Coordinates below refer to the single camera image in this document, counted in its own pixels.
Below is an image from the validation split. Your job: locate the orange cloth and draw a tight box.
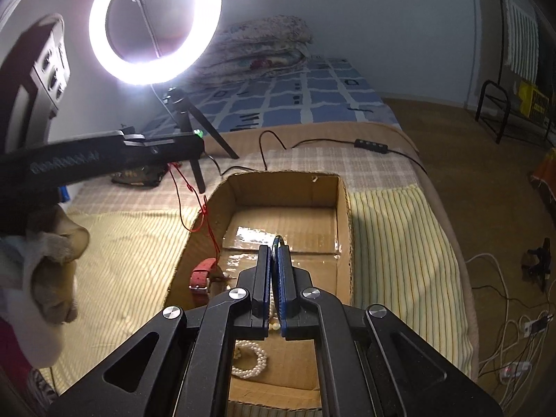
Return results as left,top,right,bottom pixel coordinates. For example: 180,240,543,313
528,148,556,203

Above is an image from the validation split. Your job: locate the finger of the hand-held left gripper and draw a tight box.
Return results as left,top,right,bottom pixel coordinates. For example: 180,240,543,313
124,132,205,168
108,127,150,141

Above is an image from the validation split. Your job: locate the black snack bag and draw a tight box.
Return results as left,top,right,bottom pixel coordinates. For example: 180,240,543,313
111,163,168,188

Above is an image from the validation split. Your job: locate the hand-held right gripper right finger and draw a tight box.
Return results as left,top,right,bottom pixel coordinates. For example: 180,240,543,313
271,243,505,417

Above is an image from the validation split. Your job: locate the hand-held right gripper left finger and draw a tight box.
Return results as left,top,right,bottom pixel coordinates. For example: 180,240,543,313
56,244,272,417

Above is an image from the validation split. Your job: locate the yellow striped mat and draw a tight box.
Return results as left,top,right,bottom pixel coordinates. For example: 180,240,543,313
39,185,479,417

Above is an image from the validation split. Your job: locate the white pearl necklace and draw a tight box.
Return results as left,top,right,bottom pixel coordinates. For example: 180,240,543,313
230,295,283,378

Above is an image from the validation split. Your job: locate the white power strip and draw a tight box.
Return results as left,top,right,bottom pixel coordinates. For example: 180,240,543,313
523,315,550,335
499,360,533,381

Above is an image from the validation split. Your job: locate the round ring light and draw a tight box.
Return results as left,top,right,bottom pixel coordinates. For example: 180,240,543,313
88,0,223,87

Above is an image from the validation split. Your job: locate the blue checked bedsheet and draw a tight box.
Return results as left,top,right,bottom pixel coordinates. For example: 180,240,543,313
143,56,402,133

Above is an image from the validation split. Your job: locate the striped hanging towel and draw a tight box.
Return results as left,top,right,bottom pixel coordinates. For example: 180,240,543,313
506,0,541,83

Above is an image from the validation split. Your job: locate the small black floor tripod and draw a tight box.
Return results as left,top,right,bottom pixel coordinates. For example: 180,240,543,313
523,237,556,292

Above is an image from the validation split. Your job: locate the tangle of floor cables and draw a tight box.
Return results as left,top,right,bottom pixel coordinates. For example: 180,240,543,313
465,252,554,400

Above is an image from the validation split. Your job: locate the yellow box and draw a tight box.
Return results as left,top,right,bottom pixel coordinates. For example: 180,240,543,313
519,82,550,118

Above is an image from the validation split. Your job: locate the red watch strap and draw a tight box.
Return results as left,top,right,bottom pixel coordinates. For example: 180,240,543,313
190,258,231,294

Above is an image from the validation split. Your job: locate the tan plaid blanket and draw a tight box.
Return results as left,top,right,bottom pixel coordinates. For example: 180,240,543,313
65,124,431,215

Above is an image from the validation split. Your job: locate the black cable with controller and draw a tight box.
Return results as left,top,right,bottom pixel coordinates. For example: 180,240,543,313
204,129,428,179

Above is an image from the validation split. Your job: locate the cardboard box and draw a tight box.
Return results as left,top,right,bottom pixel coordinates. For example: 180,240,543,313
163,170,354,410

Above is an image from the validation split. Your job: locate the black clothes rack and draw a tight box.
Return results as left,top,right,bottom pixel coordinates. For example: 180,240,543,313
475,0,556,144

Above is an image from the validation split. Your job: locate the person's left hand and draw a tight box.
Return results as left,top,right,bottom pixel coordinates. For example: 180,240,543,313
0,202,90,368

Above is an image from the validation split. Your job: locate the dark hanging garment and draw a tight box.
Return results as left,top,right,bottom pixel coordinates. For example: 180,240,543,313
536,22,556,92

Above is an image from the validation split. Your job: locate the folded floral quilt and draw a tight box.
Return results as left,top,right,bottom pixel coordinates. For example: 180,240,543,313
217,15,314,53

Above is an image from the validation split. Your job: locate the black tripod stand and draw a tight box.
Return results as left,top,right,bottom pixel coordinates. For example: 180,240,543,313
164,88,240,194

